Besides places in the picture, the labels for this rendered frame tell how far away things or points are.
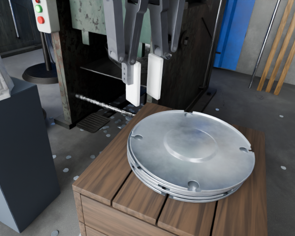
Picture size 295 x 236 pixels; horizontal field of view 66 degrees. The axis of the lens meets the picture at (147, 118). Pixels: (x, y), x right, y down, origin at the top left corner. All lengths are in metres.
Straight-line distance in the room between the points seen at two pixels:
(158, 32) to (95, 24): 0.67
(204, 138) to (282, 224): 0.54
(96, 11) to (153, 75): 0.65
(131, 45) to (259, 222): 0.39
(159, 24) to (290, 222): 0.87
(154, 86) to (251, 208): 0.31
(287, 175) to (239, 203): 0.72
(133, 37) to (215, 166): 0.33
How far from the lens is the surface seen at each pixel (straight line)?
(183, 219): 0.46
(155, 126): 0.60
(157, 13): 0.34
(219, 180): 0.49
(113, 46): 0.31
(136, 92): 0.35
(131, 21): 0.32
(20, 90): 0.68
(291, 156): 1.35
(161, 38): 0.35
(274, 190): 1.11
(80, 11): 1.05
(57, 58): 1.13
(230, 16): 2.14
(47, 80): 1.80
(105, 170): 0.53
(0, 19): 2.46
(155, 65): 0.37
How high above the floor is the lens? 0.73
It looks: 33 degrees down
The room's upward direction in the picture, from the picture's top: 4 degrees clockwise
